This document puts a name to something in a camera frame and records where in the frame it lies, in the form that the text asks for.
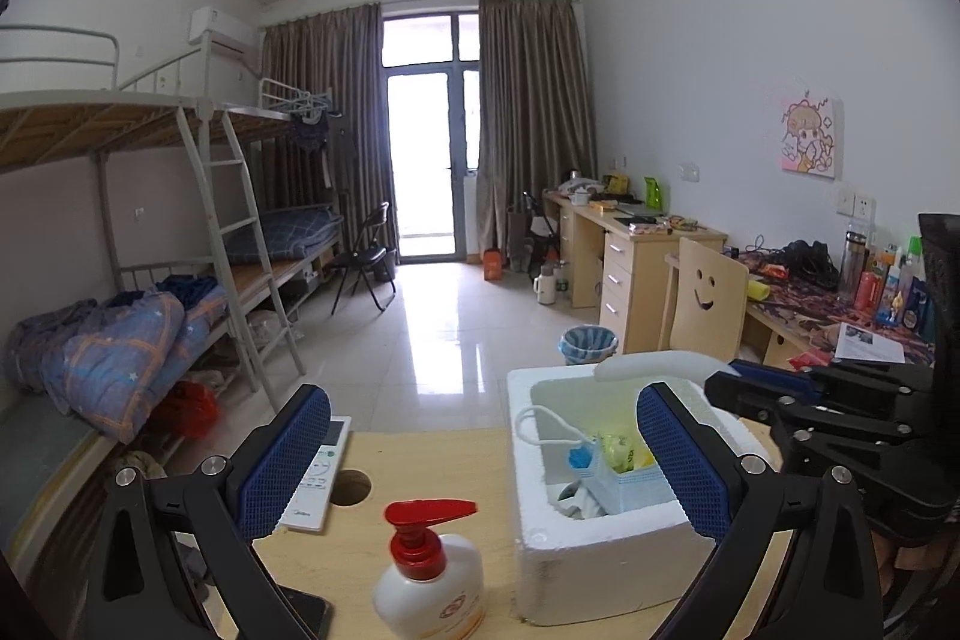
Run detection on clear water bottle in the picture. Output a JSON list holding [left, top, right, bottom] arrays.
[[838, 224, 872, 305]]

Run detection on red bottle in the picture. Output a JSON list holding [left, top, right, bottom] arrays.
[[855, 270, 887, 313]]

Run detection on metal bunk bed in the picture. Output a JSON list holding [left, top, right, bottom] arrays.
[[221, 77, 347, 311], [0, 26, 305, 483]]

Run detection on white lotion pump bottle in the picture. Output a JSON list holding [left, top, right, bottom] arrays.
[[372, 498, 488, 640]]

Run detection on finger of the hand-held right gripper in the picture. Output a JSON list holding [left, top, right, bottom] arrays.
[[726, 357, 830, 402], [703, 372, 822, 425]]

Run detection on white double wall socket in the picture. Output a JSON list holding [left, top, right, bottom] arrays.
[[835, 187, 875, 218]]

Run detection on brown curtain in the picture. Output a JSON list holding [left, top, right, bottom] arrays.
[[258, 2, 392, 270], [477, 0, 599, 260]]

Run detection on wooden desk with drawers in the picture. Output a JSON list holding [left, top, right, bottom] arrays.
[[543, 188, 730, 354]]

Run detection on blue face mask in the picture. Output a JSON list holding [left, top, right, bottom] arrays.
[[513, 405, 680, 519]]

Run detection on white foam box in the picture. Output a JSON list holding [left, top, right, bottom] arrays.
[[505, 349, 781, 627]]

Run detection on glass balcony door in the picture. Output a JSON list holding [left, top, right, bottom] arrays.
[[380, 11, 482, 264]]

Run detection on black smartphone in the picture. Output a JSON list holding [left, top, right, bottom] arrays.
[[279, 584, 333, 640]]

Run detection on green snack wrapper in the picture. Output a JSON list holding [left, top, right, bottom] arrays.
[[596, 433, 655, 471]]

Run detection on hanging dark clothes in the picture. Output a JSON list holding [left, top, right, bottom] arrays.
[[288, 110, 332, 155]]

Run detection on white bed ladder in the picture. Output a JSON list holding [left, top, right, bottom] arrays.
[[175, 103, 306, 414]]

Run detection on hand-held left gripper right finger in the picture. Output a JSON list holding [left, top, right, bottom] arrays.
[[636, 381, 886, 640]]

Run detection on black headphones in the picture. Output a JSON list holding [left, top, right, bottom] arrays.
[[782, 239, 841, 290]]

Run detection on folded blue plaid blanket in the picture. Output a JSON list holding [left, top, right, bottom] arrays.
[[223, 206, 344, 264]]

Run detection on light wooden desk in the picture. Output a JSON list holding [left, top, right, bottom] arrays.
[[724, 250, 938, 372]]

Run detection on white cartoon print bottle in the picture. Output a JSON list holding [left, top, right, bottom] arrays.
[[877, 276, 905, 326]]

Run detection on dark blue bottle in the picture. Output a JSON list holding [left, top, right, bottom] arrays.
[[898, 280, 935, 331]]

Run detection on white kettle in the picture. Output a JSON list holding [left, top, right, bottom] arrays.
[[532, 260, 561, 307]]

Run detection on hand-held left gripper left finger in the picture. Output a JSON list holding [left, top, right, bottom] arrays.
[[84, 383, 333, 640]]

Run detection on white remote control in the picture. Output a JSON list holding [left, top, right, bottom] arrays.
[[285, 414, 353, 533]]

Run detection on wooden smiley face chair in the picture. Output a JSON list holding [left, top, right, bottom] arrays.
[[659, 236, 750, 365]]

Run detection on blue patchwork quilt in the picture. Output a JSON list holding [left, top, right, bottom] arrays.
[[6, 275, 230, 444]]

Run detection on trash bin with blue liner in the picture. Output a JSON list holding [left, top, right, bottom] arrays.
[[558, 324, 620, 366]]

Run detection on white air conditioner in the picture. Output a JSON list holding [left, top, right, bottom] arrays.
[[187, 7, 261, 58]]

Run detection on black folding chair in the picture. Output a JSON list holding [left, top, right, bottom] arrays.
[[329, 200, 399, 316]]

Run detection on red plastic bag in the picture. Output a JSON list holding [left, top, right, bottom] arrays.
[[152, 380, 220, 438]]

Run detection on cartoon wall picture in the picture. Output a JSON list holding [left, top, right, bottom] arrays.
[[779, 95, 845, 181]]

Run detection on printed paper sheet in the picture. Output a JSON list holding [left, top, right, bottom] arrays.
[[833, 322, 909, 366]]

